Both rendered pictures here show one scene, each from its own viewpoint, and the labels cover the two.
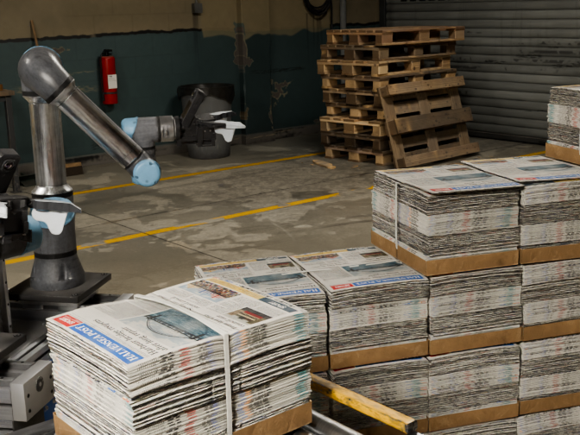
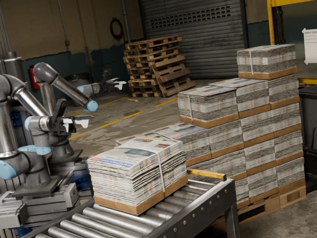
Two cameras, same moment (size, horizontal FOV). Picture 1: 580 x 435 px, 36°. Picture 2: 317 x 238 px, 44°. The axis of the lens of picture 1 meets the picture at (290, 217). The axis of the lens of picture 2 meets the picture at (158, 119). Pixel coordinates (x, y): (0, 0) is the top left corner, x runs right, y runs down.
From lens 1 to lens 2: 0.41 m
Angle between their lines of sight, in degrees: 7
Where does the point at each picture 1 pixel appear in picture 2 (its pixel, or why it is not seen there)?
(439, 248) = (210, 116)
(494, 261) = (230, 118)
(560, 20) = (219, 27)
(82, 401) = (107, 187)
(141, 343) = (129, 160)
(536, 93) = (213, 58)
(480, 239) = (224, 111)
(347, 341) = not seen: hidden behind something
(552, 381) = (257, 161)
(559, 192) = (249, 89)
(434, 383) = (215, 169)
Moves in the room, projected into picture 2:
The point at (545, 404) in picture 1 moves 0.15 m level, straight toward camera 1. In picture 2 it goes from (255, 170) to (258, 178)
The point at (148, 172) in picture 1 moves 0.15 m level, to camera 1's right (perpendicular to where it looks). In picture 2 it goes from (93, 106) to (114, 101)
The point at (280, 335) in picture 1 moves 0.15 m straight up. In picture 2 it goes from (174, 150) to (170, 120)
